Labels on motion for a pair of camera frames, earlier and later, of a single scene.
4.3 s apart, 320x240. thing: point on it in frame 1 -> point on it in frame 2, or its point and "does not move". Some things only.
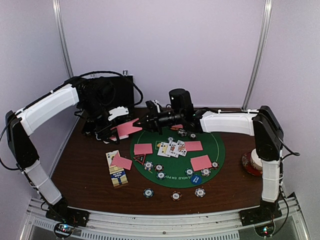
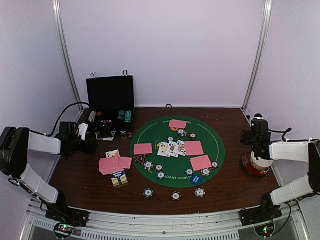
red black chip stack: (176, 195) does not move
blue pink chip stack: (200, 192) does not move
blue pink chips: (182, 132) does not move
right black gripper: (153, 121) -> (245, 137)
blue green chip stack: (148, 193) does not move
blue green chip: (189, 172) does not move
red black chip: (193, 135) does not move
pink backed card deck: (124, 130) -> (109, 165)
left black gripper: (103, 135) -> (91, 151)
